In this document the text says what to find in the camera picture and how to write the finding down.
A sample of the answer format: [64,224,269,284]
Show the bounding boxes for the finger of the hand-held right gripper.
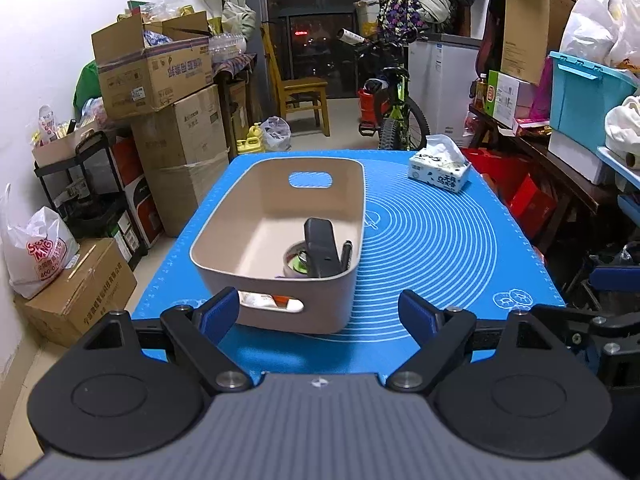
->
[531,304,640,391]

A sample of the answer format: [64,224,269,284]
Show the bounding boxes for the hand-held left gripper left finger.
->
[82,287,253,393]

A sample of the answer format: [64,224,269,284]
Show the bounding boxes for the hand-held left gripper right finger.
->
[385,289,556,393]

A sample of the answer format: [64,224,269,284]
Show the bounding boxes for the beige plastic storage bin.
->
[190,157,366,336]

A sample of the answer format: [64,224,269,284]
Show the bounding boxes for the white orange tube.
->
[240,294,303,311]

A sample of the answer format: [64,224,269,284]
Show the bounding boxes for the blue silicone baking mat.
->
[127,149,568,386]

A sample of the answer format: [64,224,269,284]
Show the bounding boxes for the taped brown cardboard box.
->
[147,152,231,238]

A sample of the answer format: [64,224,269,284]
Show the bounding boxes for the red white appliance box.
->
[122,172,166,248]

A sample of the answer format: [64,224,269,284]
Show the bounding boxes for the brown shipping cardboard box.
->
[15,237,138,348]

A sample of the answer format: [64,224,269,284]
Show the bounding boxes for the white tissue pack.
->
[407,134,472,195]

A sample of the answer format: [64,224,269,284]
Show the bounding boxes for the red gift box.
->
[507,172,557,240]

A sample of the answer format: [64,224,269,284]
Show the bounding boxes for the flat red box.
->
[462,147,532,196]

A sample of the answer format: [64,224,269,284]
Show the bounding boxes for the yellow detergent jug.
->
[236,123,265,156]

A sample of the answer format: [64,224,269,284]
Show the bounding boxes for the white purple plastic bag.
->
[260,116,292,152]

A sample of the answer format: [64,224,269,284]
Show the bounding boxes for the plain brown cardboard box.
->
[131,85,228,171]

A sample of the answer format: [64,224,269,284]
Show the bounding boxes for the white red-print plastic bag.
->
[0,184,81,300]

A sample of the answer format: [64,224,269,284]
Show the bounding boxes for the dark wooden side table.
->
[467,105,640,256]

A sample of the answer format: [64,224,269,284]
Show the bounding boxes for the green black bicycle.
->
[350,35,432,151]

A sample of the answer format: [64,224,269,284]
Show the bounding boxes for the red bucket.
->
[357,87,381,126]

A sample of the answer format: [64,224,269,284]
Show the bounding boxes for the white cloth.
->
[604,95,640,153]

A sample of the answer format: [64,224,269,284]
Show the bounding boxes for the black shelf cart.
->
[34,130,148,273]

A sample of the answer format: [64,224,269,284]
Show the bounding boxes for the white chest freezer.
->
[407,34,483,148]

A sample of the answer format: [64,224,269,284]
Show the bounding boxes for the wooden chair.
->
[261,25,331,137]

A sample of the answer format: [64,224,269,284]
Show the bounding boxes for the green white carton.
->
[484,70,538,128]

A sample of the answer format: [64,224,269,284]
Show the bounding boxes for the teal plastic storage bin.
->
[547,51,640,150]

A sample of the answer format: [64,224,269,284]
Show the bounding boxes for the open printed cardboard box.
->
[91,10,215,121]

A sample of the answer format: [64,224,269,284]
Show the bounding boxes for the pink mesh bag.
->
[529,57,556,121]

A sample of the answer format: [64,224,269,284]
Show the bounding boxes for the clear plastic bottle pack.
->
[209,32,248,58]

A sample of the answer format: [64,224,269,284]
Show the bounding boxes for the pale cloth bag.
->
[221,1,257,41]

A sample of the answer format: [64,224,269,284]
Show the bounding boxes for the dark red bag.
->
[475,0,511,86]

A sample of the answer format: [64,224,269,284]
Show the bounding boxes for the glass balcony door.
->
[264,0,381,101]

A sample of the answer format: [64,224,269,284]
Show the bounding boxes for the tall cardboard box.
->
[500,0,576,86]

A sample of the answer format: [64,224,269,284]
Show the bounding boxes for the purple floral bag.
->
[377,0,421,43]

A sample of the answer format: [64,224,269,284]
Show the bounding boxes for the grey green bag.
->
[415,0,453,25]

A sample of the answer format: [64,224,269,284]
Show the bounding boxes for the large white plastic bag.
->
[559,0,640,68]

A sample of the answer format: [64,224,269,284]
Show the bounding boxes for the beige cardboard box with handle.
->
[32,120,101,168]

